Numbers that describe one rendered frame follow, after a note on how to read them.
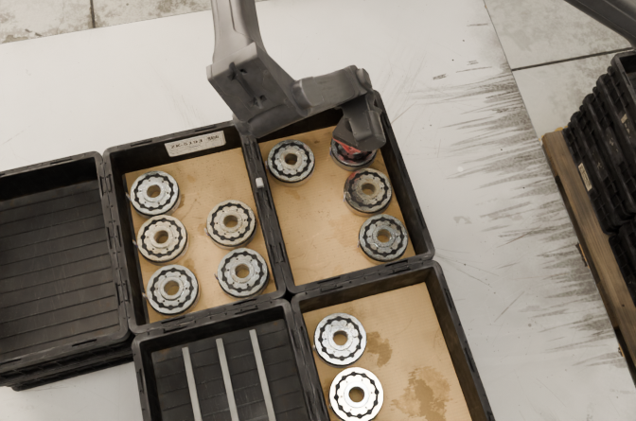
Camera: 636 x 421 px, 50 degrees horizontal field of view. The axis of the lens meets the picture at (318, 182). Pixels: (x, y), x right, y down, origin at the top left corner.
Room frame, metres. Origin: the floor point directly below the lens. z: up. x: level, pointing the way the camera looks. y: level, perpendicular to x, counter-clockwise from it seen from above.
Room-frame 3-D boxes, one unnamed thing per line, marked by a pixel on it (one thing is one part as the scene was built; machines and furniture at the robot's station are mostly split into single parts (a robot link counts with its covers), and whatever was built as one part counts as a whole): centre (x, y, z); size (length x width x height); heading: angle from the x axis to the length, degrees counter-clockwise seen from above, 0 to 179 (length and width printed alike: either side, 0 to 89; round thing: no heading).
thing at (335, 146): (0.70, -0.08, 0.86); 0.10 x 0.10 x 0.01
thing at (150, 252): (0.46, 0.32, 0.86); 0.10 x 0.10 x 0.01
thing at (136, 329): (0.48, 0.25, 0.92); 0.40 x 0.30 x 0.02; 17
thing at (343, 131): (0.70, -0.08, 0.98); 0.10 x 0.07 x 0.07; 152
